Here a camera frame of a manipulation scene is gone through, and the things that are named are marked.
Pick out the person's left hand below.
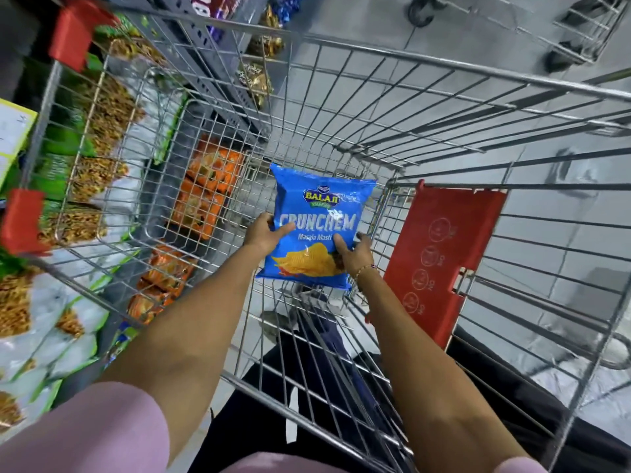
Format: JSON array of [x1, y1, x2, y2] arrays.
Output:
[[244, 213, 297, 259]]

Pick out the person's right hand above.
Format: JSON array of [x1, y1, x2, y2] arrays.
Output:
[[333, 233, 379, 280]]

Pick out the blue chips packet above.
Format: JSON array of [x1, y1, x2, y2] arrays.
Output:
[[256, 163, 378, 291]]

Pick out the person's left forearm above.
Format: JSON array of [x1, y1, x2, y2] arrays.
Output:
[[98, 245, 269, 461]]

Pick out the person's right forearm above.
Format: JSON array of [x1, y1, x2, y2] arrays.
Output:
[[355, 271, 530, 473]]

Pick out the row of orange snack bags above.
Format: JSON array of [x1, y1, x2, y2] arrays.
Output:
[[126, 135, 247, 326]]

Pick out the red plastic cart seat flap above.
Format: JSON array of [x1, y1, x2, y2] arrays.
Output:
[[383, 179, 508, 350]]

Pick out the row of gold snack bags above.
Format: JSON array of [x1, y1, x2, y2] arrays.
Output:
[[238, 4, 287, 110]]

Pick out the black trousers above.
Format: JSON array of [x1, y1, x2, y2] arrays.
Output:
[[189, 310, 631, 473]]

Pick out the row of green white snack bags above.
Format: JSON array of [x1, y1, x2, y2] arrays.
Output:
[[0, 14, 190, 441]]

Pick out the row of shiny blue bags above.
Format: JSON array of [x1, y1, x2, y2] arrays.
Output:
[[269, 0, 307, 26]]

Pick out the row of purple snack bags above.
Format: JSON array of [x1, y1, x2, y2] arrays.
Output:
[[190, 0, 247, 44]]

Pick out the red plastic cart corner bumper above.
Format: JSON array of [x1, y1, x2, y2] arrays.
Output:
[[0, 188, 53, 257], [48, 0, 121, 74]]

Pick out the pink shirt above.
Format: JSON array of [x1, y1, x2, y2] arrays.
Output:
[[0, 381, 549, 473]]

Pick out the yellow white shelf label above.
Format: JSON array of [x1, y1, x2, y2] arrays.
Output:
[[0, 98, 38, 190]]

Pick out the empty metal shopping cart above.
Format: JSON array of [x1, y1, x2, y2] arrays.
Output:
[[407, 0, 631, 74]]

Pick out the beaded bracelet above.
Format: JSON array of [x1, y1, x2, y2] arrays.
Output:
[[353, 263, 381, 285]]

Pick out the metal wire shopping cart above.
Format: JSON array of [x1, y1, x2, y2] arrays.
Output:
[[15, 5, 631, 473]]

